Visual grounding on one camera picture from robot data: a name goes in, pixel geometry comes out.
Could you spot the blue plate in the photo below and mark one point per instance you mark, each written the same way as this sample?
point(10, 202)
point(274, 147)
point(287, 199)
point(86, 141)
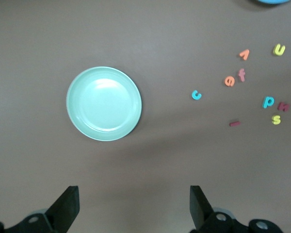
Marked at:
point(269, 1)

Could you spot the teal foam letter c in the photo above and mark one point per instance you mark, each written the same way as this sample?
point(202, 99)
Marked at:
point(194, 96)

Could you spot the brown table cover sheet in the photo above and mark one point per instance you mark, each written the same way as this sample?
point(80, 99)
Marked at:
point(38, 48)

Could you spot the orange foam letter e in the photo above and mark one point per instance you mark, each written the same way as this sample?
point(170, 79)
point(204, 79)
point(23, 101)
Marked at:
point(229, 85)

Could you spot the teal foam letter p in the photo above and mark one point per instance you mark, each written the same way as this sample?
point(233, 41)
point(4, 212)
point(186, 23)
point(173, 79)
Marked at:
point(264, 104)

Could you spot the orange foam letter v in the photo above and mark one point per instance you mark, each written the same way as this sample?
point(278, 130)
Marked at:
point(246, 52)

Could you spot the yellow foam letter s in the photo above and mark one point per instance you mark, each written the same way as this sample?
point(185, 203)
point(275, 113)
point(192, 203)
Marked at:
point(276, 119)

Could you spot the maroon foam letter l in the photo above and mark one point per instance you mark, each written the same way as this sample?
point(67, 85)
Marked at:
point(234, 123)

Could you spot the maroon foam letter n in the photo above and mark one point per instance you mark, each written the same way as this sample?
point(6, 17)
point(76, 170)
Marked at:
point(280, 106)

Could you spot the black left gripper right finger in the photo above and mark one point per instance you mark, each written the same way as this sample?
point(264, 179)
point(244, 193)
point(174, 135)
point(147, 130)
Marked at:
point(201, 213)

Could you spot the pink foam letter f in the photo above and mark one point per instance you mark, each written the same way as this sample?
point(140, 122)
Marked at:
point(242, 76)

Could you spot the yellow foam letter u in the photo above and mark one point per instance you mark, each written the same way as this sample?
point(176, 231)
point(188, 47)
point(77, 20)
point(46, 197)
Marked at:
point(279, 54)

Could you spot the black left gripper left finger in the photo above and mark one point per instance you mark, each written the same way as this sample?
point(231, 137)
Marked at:
point(60, 213)

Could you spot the green plate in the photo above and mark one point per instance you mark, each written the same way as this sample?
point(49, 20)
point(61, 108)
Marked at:
point(104, 104)

